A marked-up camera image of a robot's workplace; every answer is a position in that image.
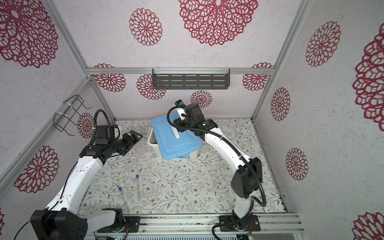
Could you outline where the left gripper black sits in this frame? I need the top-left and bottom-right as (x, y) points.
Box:
(109, 129), (143, 156)

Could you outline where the white plastic storage bin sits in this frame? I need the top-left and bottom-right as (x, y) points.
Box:
(147, 127), (200, 159)

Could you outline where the blue plastic bin lid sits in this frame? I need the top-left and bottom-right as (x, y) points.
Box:
(151, 116), (203, 160)

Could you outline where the blue-capped test tube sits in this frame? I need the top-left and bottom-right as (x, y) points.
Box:
(118, 187), (130, 214)
(136, 175), (142, 203)

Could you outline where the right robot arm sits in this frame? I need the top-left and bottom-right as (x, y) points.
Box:
(166, 100), (267, 240)

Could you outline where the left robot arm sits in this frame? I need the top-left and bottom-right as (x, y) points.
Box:
(28, 109), (143, 240)

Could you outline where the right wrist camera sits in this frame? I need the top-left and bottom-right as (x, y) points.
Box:
(175, 100), (187, 121)

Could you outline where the dark grey wall shelf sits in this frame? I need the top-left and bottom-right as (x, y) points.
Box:
(152, 69), (231, 90)

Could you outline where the black wire wall rack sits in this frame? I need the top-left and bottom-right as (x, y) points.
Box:
(52, 94), (91, 137)

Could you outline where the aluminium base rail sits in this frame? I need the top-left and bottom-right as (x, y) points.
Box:
(84, 213), (305, 238)

